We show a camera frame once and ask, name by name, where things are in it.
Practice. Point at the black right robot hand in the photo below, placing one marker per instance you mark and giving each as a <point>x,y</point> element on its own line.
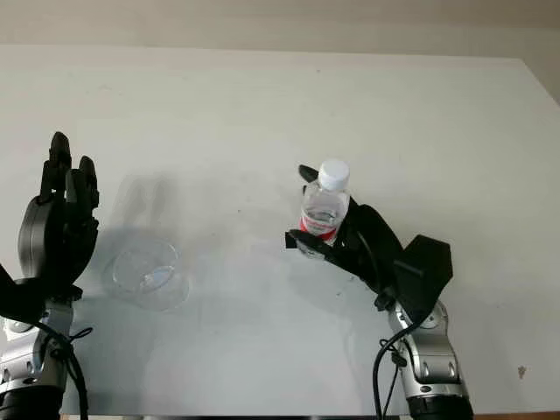
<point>372,245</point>

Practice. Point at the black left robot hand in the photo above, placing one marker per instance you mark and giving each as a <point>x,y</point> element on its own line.
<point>52,240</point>

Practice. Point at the clear plastic water bottle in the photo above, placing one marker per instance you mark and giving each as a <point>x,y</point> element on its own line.
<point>326,205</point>

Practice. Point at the clear plastic cup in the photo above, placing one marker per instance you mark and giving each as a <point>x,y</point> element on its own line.
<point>144,280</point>

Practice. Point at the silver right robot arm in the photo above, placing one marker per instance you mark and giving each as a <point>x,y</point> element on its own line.
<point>433,350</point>

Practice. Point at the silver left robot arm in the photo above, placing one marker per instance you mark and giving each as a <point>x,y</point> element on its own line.
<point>22,363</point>

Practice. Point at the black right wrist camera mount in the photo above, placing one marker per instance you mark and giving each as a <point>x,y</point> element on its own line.
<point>424,271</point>

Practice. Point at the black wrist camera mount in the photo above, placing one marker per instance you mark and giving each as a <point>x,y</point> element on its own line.
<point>424,271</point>
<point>17,302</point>

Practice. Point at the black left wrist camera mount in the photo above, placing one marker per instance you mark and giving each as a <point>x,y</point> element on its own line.
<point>17,302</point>

